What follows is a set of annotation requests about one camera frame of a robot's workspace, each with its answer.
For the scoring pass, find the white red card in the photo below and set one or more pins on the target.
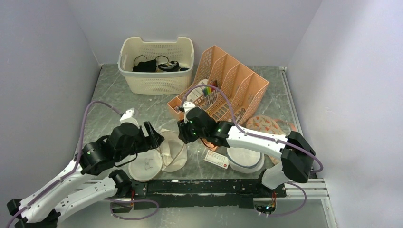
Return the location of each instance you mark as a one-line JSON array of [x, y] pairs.
[[217, 159]]

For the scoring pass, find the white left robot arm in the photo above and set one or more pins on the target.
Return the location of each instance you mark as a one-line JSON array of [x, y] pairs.
[[93, 175]]

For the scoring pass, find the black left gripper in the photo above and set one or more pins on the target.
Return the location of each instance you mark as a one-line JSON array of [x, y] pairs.
[[154, 139]]

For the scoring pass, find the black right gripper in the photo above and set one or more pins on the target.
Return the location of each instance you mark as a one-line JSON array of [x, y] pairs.
[[184, 134]]

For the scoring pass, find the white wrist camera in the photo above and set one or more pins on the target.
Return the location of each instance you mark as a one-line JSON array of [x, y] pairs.
[[129, 116], [187, 106]]

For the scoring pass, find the black face mask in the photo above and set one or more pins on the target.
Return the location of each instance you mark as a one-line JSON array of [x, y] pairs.
[[147, 66]]

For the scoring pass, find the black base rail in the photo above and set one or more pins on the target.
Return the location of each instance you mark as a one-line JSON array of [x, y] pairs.
[[198, 193]]

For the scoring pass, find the white mesh laundry bag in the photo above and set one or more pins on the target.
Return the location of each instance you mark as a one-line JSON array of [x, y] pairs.
[[169, 157]]

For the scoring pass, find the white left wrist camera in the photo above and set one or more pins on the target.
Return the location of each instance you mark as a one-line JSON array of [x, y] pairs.
[[129, 116]]

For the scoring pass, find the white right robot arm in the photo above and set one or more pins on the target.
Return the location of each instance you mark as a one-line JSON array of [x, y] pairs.
[[294, 152]]

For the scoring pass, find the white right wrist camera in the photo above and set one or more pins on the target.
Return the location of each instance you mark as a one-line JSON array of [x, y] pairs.
[[187, 106]]

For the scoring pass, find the peach plastic desk organizer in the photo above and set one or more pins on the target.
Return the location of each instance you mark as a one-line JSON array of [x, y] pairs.
[[243, 87]]

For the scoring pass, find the cream plastic laundry basket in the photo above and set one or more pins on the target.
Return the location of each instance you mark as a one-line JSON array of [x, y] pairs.
[[160, 82]]

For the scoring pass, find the orange patterned fabric bag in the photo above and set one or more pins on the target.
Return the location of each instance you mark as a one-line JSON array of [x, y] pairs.
[[266, 124]]

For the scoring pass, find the black white bra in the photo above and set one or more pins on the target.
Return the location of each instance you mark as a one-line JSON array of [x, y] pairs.
[[172, 66]]

